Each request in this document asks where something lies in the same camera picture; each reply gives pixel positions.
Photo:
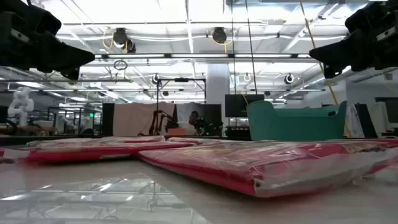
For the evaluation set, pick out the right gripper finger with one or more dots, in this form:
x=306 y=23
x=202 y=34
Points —
x=342 y=53
x=331 y=71

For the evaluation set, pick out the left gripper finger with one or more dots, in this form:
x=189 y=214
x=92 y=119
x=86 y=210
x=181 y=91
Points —
x=62 y=53
x=71 y=74

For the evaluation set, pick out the red popcorn bag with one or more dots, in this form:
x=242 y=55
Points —
x=387 y=168
x=93 y=152
x=233 y=168

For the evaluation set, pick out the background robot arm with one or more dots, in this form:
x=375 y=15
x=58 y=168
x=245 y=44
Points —
x=154 y=124
x=208 y=127

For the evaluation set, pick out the black partition panel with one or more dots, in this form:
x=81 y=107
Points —
x=108 y=119

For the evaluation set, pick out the black computer case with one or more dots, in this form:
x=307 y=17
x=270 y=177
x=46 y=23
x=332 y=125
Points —
x=365 y=123

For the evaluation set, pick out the teal plastic basket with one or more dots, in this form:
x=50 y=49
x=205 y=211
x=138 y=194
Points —
x=295 y=124

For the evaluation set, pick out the dark screen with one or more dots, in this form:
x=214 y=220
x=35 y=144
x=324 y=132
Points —
x=388 y=109

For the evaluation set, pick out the pink partition curtain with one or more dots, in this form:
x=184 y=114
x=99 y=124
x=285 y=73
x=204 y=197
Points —
x=130 y=119

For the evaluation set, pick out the black monitor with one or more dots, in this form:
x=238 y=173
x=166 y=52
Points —
x=236 y=105

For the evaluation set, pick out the white building column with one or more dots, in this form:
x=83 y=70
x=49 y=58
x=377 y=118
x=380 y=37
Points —
x=217 y=84

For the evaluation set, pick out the orange box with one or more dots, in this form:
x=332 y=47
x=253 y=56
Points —
x=177 y=132

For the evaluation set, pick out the long ceiling light bar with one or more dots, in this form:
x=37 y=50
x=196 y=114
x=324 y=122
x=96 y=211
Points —
x=199 y=55

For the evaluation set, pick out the person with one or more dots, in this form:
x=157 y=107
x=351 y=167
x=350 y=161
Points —
x=194 y=117

